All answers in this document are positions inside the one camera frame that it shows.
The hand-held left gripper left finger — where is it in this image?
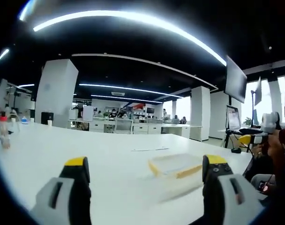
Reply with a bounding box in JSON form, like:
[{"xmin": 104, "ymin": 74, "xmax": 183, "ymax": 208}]
[{"xmin": 31, "ymin": 156, "xmax": 92, "ymax": 225}]

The black bin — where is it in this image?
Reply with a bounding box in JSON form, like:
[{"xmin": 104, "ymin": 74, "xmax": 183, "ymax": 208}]
[{"xmin": 40, "ymin": 112, "xmax": 54, "ymax": 125}]

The clear lid with yellow latches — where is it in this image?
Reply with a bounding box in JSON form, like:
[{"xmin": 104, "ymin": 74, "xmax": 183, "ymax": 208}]
[{"xmin": 148, "ymin": 153, "xmax": 203, "ymax": 180}]

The small dark monitor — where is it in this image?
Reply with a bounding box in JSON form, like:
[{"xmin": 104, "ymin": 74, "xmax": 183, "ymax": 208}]
[{"xmin": 254, "ymin": 76, "xmax": 262, "ymax": 106}]

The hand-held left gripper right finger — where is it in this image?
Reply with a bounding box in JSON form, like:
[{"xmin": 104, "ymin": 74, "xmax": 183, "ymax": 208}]
[{"xmin": 201, "ymin": 154, "xmax": 267, "ymax": 225}]

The large dark monitor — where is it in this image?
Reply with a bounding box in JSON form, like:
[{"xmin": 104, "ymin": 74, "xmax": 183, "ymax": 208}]
[{"xmin": 224, "ymin": 55, "xmax": 248, "ymax": 104}]

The clear bottle red cap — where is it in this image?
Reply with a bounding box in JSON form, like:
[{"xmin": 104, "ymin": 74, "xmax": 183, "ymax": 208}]
[{"xmin": 0, "ymin": 111, "xmax": 12, "ymax": 150}]

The clear plastic storage box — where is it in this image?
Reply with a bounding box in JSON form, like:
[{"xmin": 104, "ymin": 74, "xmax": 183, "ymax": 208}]
[{"xmin": 156, "ymin": 172, "xmax": 205, "ymax": 203}]

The silver laptop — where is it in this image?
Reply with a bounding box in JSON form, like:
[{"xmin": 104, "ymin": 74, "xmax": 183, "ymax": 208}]
[{"xmin": 226, "ymin": 105, "xmax": 242, "ymax": 131}]

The white appliance box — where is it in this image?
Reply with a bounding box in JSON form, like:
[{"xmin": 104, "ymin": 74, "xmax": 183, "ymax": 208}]
[{"xmin": 82, "ymin": 105, "xmax": 94, "ymax": 121}]

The white cabinet row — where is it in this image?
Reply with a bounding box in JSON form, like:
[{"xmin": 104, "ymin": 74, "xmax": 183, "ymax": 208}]
[{"xmin": 68, "ymin": 117, "xmax": 204, "ymax": 142}]

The white ceiling light strip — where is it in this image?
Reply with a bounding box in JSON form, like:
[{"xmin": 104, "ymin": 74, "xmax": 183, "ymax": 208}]
[
  {"xmin": 0, "ymin": 48, "xmax": 10, "ymax": 66},
  {"xmin": 90, "ymin": 94, "xmax": 164, "ymax": 104},
  {"xmin": 78, "ymin": 83, "xmax": 185, "ymax": 99},
  {"xmin": 33, "ymin": 10, "xmax": 227, "ymax": 68}
]

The black tripod stand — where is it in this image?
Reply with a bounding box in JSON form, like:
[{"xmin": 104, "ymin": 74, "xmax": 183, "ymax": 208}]
[{"xmin": 223, "ymin": 129, "xmax": 243, "ymax": 150}]

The grey mesh chair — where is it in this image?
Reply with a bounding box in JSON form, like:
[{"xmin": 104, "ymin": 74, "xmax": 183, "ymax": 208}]
[{"xmin": 115, "ymin": 118, "xmax": 134, "ymax": 135}]

